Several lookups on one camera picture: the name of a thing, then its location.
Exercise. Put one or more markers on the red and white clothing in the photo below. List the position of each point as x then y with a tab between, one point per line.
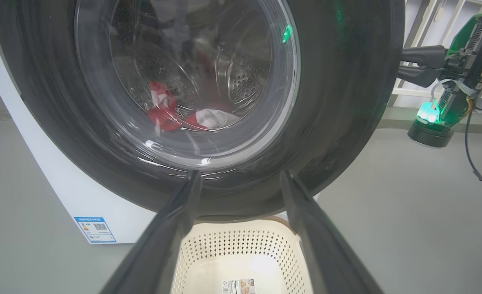
163	116

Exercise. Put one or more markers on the blue energy label sticker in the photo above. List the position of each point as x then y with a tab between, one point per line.
95	230

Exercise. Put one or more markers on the cream perforated laundry basket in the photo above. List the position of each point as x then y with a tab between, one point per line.
240	249

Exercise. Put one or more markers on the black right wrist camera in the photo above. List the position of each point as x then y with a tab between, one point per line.
428	136

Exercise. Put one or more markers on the steel perforated drum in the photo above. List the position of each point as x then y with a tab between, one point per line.
245	81

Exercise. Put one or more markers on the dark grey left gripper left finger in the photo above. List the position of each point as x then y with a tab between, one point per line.
159	245

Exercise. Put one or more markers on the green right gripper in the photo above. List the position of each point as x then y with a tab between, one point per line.
475	49

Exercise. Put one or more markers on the white washing machine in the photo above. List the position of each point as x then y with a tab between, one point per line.
61	183

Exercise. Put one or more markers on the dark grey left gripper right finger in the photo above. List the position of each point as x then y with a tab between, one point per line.
326	253

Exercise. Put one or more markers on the paper label in basket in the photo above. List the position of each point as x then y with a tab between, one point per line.
237	286

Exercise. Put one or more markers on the black round glass machine door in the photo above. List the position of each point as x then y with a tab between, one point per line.
347	102

